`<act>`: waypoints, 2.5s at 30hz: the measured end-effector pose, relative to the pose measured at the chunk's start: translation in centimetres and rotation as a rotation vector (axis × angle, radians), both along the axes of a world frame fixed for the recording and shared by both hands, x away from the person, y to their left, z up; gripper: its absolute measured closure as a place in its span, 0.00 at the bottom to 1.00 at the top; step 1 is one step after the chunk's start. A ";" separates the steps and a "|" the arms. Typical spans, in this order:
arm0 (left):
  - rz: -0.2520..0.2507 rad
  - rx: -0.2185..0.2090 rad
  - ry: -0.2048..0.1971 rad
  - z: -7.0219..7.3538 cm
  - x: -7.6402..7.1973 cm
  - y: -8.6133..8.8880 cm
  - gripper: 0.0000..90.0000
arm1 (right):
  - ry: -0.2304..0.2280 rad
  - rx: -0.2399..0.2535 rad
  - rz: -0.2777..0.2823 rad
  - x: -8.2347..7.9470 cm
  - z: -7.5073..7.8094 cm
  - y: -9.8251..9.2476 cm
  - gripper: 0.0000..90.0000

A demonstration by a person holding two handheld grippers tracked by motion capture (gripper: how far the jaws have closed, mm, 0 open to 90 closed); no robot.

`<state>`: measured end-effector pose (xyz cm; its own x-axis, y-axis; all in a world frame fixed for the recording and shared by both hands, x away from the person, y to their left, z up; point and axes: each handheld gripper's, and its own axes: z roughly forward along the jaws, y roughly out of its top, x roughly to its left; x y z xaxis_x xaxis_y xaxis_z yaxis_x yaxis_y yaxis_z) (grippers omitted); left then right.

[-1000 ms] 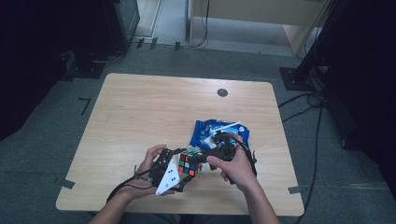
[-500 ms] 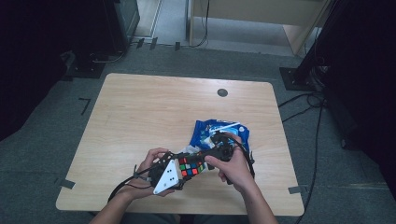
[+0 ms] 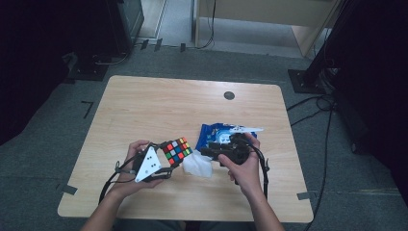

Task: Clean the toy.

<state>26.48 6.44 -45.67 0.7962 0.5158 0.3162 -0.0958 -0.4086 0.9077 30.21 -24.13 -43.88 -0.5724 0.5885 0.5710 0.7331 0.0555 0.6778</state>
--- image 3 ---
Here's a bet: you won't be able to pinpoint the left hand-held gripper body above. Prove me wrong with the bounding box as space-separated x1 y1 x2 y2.
131 144 163 184

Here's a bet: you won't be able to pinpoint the white wet wipe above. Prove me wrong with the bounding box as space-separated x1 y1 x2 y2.
182 148 215 179

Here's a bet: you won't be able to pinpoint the person's left hand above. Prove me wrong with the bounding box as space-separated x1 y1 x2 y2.
110 139 165 200

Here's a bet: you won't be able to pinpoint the light wooden desk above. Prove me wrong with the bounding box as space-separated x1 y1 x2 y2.
191 0 341 60

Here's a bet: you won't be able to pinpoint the blue wet wipes pack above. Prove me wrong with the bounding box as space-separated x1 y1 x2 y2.
195 122 258 154

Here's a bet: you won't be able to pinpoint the long black floor cable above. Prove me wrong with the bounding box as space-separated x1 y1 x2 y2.
302 105 335 231

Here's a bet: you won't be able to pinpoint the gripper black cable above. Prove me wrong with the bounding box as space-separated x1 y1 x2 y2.
246 141 270 200
98 142 152 205

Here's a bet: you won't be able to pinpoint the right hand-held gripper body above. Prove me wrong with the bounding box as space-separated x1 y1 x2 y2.
220 126 265 167

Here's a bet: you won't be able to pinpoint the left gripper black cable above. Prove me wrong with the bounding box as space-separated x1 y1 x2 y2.
98 142 152 205

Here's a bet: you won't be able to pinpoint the black metal stand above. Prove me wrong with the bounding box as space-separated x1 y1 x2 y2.
287 0 354 95

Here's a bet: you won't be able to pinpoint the looped black floor cable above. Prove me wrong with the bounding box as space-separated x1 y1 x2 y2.
286 94 337 128

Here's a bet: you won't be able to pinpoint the dark cabinet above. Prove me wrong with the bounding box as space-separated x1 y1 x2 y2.
105 0 145 58

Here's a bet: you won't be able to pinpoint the hanging black cable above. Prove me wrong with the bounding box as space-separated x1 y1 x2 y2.
195 0 217 51

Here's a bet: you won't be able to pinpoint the black stand base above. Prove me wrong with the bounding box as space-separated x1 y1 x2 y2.
62 52 110 85

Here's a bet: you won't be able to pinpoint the person's dark trousers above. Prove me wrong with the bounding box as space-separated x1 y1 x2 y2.
112 219 258 231

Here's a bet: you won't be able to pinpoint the dark curtain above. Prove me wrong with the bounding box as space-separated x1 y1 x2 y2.
333 0 408 208
0 0 124 146

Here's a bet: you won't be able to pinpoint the grey tape piece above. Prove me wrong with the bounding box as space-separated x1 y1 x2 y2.
62 184 79 196
296 191 318 201

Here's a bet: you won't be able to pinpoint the person's right hand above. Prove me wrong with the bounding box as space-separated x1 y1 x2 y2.
217 133 263 197

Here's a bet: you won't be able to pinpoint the colourful puzzle cube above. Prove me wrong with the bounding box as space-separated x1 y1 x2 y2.
160 137 193 167

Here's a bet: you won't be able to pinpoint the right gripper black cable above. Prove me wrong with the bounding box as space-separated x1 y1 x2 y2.
246 141 270 200

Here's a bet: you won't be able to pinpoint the angled black floor tape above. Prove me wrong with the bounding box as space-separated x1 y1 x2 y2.
80 100 94 119

